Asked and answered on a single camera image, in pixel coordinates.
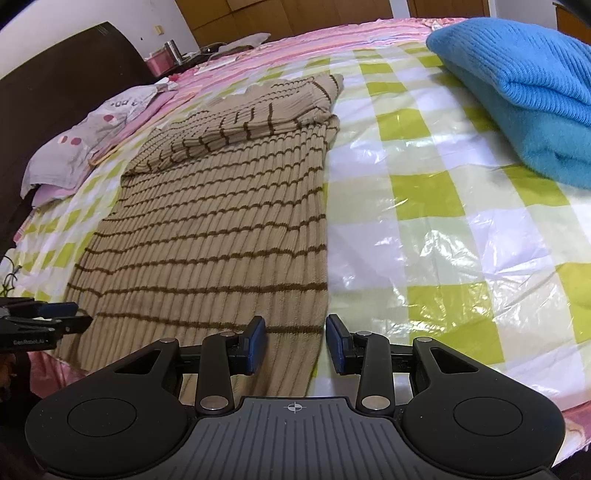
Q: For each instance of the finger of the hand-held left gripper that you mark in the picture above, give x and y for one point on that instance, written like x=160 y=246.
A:
x=60 y=325
x=60 y=308

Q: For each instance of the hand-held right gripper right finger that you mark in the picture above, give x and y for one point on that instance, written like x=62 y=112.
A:
x=336 y=345

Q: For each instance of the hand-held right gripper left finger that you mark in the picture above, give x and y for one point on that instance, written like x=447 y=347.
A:
x=256 y=345

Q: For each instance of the beige brown-striped knit sweater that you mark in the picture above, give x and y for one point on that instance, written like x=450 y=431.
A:
x=221 y=221

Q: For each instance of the grey pillow with pink dots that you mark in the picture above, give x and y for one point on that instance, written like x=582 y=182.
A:
x=78 y=138

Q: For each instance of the green checked plastic sheet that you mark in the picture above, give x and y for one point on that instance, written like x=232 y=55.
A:
x=438 y=207

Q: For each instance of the dark wooden headboard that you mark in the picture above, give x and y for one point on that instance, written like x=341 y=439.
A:
x=60 y=78

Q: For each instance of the pink box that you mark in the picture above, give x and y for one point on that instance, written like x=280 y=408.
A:
x=159 y=64

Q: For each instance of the pink striped bedsheet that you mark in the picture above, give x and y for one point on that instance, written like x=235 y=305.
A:
x=295 y=50

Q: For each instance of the folded grey cloth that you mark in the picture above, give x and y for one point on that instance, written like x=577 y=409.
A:
x=247 y=40

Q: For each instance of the folded blue knit sweater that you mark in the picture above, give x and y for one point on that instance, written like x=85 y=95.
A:
x=521 y=87

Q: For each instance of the wooden wardrobe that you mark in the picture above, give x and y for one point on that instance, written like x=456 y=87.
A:
x=286 y=18

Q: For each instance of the wooden door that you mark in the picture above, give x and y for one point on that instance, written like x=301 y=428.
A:
x=448 y=8

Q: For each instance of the wooden side cabinet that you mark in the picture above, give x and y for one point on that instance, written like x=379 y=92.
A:
x=575 y=16

